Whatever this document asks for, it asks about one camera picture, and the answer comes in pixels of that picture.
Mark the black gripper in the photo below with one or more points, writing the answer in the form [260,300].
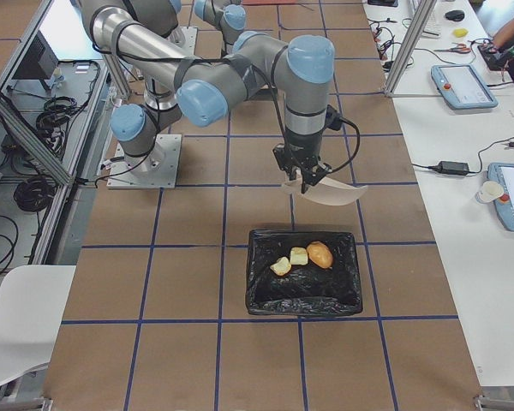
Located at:
[303,146]

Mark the torn bread piece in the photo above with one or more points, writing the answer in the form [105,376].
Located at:
[281,267]
[298,256]

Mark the whole brown bread roll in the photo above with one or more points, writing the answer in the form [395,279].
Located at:
[320,254]

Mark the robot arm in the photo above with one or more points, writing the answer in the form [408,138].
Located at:
[138,33]
[226,16]

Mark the black lined trash bin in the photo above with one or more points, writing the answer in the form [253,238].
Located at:
[307,290]

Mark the black power adapter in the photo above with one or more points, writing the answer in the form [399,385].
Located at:
[453,168]

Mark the far teach pendant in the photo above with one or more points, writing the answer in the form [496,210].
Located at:
[462,88]

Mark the teach pendant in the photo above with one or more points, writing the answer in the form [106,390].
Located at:
[462,88]
[503,174]

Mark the white paper cup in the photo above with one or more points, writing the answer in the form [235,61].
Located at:
[489,192]

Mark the near teach pendant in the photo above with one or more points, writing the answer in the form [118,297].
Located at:
[503,174]

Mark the white chair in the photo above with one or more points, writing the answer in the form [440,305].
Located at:
[32,302]

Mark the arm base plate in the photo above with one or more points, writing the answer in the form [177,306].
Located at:
[158,170]
[184,38]

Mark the orange handled scissors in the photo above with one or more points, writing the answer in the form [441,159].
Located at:
[458,48]

